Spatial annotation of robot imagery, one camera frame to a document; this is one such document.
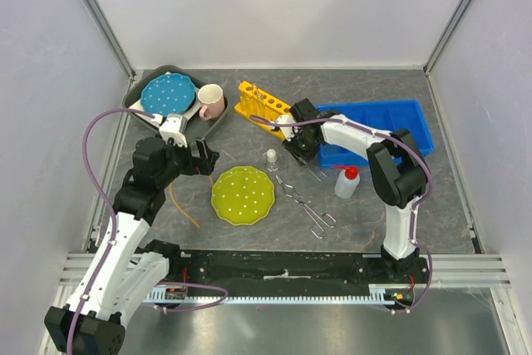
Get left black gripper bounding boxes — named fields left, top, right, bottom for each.
left=156, top=136, right=219, bottom=189

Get green dotted plate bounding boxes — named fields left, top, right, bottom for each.
left=211, top=165, right=275, bottom=226

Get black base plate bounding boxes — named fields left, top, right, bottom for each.
left=163, top=249, right=429, bottom=295

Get slotted cable duct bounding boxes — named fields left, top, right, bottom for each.
left=143, top=284, right=415, bottom=307

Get grey plastic tray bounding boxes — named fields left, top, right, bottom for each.
left=122, top=65, right=228, bottom=144

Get yellow test tube rack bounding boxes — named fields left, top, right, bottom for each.
left=234, top=81, right=291, bottom=121

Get blue plastic bin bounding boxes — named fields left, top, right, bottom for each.
left=316, top=99, right=435, bottom=169

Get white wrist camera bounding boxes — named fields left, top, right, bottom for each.
left=159, top=114, right=188, bottom=148
left=270, top=114, right=295, bottom=141

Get blue dotted plate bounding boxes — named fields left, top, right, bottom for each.
left=140, top=73, right=196, bottom=117

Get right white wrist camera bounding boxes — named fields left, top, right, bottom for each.
left=270, top=114, right=295, bottom=141

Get metal crucible tongs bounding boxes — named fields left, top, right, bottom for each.
left=275, top=175, right=337, bottom=239

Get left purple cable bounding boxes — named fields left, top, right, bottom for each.
left=66, top=107, right=229, bottom=355

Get glass flask white stopper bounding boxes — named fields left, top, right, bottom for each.
left=263, top=148, right=285, bottom=173

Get white square plate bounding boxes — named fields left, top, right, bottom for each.
left=128, top=96, right=204, bottom=131

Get pink mug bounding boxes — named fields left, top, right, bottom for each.
left=197, top=84, right=225, bottom=121

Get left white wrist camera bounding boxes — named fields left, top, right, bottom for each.
left=159, top=114, right=188, bottom=148

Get white wash bottle red cap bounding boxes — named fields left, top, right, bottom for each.
left=333, top=165, right=361, bottom=200

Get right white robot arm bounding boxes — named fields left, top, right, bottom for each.
left=275, top=98, right=431, bottom=284

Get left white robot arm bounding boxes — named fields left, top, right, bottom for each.
left=44, top=137, right=219, bottom=354

